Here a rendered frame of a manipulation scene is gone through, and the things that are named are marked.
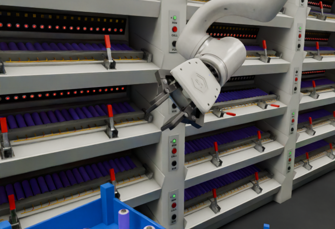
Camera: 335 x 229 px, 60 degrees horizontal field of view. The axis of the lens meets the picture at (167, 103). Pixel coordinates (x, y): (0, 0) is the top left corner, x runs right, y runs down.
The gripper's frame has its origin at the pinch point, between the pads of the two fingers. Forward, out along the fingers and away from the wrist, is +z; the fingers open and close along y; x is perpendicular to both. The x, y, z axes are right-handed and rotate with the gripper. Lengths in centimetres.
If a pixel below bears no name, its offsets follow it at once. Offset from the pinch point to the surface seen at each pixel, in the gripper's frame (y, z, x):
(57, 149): -7.7, 1.8, 36.3
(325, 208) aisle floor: 88, -79, 35
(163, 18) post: -19.3, -37.1, 13.6
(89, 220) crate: 7.5, 13.7, 19.5
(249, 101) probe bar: 24, -71, 28
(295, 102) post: 40, -94, 22
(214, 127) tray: 20, -47, 31
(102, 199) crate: 6.2, 10.2, 17.2
